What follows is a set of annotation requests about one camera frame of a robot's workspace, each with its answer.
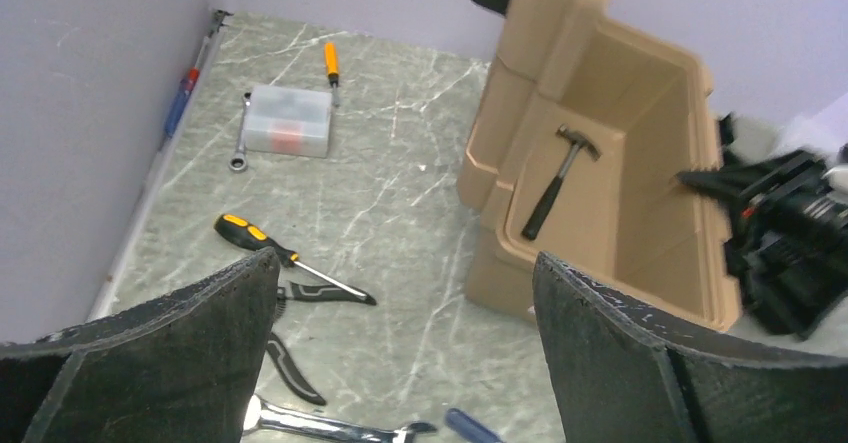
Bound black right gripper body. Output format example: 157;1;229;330
677;149;847;340

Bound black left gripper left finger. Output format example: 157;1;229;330
1;250;280;442

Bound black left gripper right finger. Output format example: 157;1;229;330
533;252;847;442

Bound tan plastic toolbox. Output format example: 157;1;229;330
457;0;742;331

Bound large black-handled hammer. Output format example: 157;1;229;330
521;126;602;241

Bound silver combination wrench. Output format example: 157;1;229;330
243;394;438;443

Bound blue red screwdriver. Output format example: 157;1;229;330
444;408;503;443

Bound small clear screw box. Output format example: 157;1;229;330
242;85;333;158

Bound black handled cutters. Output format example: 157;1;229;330
264;279;378;407

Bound yellow handled screwdriver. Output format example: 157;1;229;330
213;213;371;302

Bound small ratchet ring wrench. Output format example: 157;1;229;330
228;92;251;173

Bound blue red tool at wall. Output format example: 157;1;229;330
163;9;231;140

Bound all-yellow handled screwdriver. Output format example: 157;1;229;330
324;42;340;107

